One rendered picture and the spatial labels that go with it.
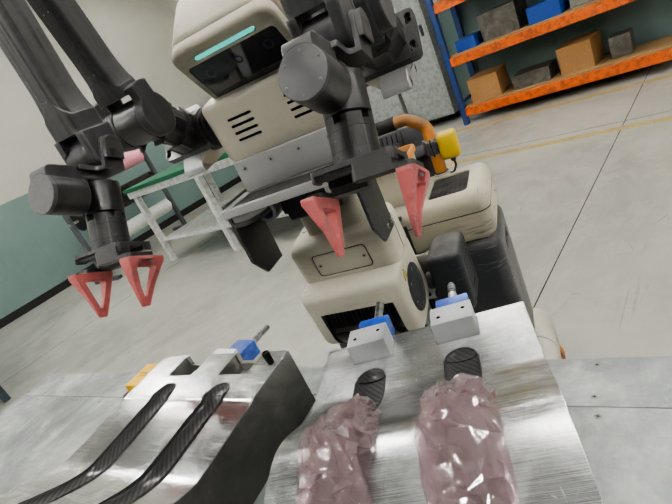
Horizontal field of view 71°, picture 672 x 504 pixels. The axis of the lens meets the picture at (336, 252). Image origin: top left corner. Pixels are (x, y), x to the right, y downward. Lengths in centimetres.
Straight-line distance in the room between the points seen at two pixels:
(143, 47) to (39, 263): 367
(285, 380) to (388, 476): 26
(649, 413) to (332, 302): 60
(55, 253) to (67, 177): 657
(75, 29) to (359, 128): 53
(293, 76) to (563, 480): 41
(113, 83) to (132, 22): 779
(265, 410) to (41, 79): 56
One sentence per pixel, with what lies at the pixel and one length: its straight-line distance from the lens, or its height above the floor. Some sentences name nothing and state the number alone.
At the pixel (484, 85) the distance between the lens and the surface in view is 554.
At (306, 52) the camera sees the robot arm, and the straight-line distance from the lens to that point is 50.
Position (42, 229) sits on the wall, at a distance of 733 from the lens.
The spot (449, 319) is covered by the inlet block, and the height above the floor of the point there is 88.
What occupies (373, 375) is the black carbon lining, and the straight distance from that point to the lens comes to 59.
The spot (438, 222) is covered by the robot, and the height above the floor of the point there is 76.
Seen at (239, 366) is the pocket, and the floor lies 87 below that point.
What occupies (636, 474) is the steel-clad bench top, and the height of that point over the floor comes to 80.
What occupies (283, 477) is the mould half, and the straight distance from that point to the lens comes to 46.
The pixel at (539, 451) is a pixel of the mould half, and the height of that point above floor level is 89.
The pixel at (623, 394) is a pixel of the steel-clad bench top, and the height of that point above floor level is 80.
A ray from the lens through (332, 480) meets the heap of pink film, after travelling 42.
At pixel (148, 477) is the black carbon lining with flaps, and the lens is 61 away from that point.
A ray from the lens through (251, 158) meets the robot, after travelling 90.
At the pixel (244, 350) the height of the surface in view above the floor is 84.
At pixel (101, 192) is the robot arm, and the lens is 80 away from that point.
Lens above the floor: 119
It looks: 20 degrees down
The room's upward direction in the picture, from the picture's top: 25 degrees counter-clockwise
